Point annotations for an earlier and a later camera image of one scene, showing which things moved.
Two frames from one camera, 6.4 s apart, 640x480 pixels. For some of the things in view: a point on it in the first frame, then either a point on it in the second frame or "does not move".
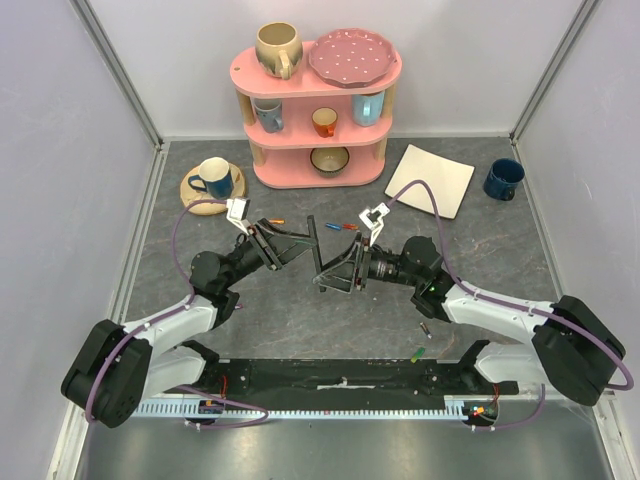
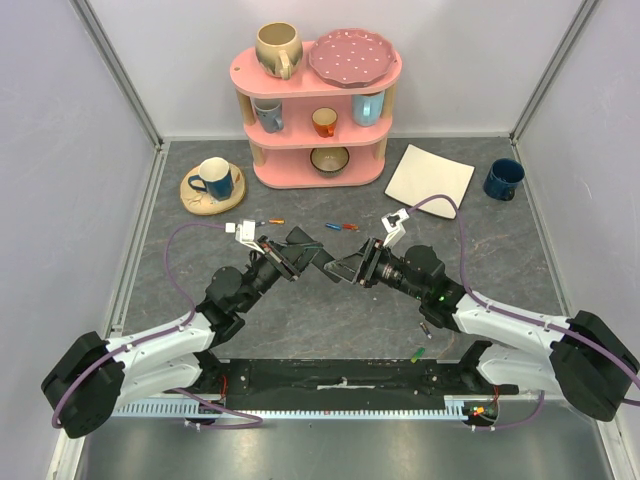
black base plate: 318,379 does not move
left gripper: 276,246 → 273,256
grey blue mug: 270,112 does not move
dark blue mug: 502,178 does not move
